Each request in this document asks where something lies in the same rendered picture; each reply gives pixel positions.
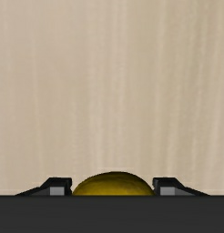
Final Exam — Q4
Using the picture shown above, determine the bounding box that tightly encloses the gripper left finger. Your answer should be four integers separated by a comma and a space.
15, 177, 73, 197

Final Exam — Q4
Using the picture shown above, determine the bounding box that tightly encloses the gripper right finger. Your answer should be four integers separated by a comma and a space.
152, 177, 210, 197

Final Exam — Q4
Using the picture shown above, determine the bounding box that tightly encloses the yellow lemon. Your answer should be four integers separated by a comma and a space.
71, 171, 156, 197

